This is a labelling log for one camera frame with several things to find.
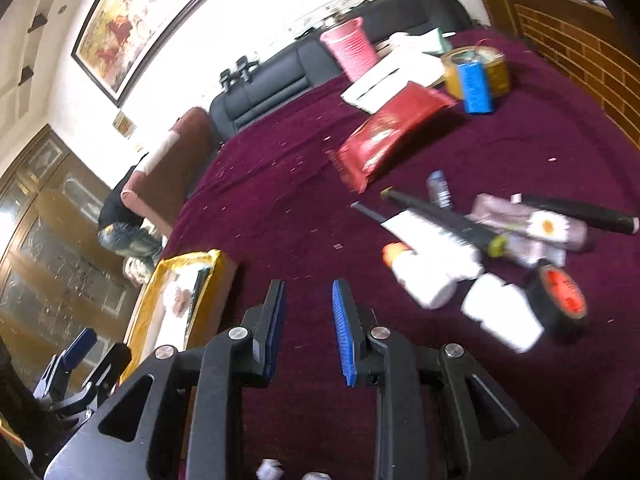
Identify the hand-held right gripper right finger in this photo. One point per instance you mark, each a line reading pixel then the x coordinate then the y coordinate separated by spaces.
pixel 345 335

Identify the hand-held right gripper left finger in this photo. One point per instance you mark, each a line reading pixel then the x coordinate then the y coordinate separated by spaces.
pixel 276 332

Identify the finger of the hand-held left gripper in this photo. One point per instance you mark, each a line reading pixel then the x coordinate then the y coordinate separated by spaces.
pixel 77 347
pixel 107 366

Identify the gold cardboard box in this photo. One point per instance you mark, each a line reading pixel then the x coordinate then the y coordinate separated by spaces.
pixel 210 270

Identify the white glue bottle orange cap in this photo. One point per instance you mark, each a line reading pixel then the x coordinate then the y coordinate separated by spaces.
pixel 425 285

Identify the thin black pen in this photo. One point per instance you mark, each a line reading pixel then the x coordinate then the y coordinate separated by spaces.
pixel 367 212

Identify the black marker yellow-green end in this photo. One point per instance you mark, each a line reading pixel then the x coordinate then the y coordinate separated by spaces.
pixel 440 220

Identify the small clear bottle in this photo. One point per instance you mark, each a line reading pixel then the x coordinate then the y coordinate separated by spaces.
pixel 440 192

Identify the black marker red end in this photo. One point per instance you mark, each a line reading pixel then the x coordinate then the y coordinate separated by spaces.
pixel 580 212

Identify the wooden glass cabinet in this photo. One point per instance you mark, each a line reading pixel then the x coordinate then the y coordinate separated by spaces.
pixel 50 240

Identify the maroon tablecloth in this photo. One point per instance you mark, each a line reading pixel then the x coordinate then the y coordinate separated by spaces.
pixel 280 210

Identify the white paper scrap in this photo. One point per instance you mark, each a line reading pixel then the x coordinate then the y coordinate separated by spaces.
pixel 269 470
pixel 320 476

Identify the red foil packet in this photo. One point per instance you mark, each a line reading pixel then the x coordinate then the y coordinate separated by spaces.
pixel 385 135

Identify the black electrical tape roll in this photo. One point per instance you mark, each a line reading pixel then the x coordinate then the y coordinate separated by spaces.
pixel 565 295

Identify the black clamp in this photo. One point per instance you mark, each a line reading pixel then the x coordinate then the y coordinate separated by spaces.
pixel 228 80
pixel 247 68

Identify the black leather sofa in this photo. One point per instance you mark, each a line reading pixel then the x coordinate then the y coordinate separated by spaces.
pixel 280 75

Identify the white booklet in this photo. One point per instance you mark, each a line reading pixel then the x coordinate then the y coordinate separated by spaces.
pixel 395 80

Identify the small blue box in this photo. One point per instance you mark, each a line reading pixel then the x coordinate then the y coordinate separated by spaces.
pixel 476 87

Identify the pink woven basket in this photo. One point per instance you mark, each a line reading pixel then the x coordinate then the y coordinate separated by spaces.
pixel 350 50

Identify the green-edged white book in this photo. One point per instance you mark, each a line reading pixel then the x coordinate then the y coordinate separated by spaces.
pixel 427 42

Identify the yellow tape roll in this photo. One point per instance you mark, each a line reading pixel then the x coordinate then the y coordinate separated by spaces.
pixel 492 67

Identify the framed painting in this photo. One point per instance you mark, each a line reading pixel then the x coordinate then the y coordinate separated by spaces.
pixel 130 15

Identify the brick-pattern wooden counter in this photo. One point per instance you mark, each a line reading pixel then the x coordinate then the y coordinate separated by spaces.
pixel 575 50

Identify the gold wall switch plate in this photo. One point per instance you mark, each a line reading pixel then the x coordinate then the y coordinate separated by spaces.
pixel 124 124

